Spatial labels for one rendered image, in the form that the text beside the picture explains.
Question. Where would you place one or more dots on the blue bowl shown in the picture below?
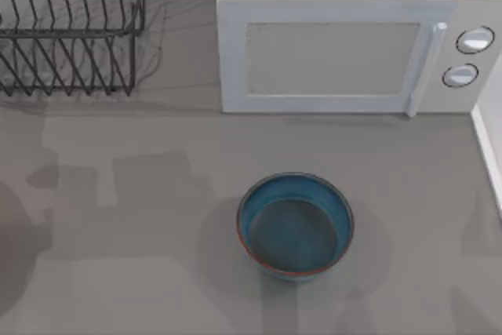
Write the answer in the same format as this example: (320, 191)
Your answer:
(295, 229)

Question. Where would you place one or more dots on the pale microwave oven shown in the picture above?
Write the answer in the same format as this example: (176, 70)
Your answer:
(463, 92)

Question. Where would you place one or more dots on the large microwave knob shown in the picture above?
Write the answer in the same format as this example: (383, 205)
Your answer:
(475, 39)

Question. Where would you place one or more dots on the microwave door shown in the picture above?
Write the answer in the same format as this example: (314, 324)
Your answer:
(235, 56)

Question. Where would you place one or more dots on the small microwave knob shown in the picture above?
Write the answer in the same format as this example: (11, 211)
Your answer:
(460, 75)

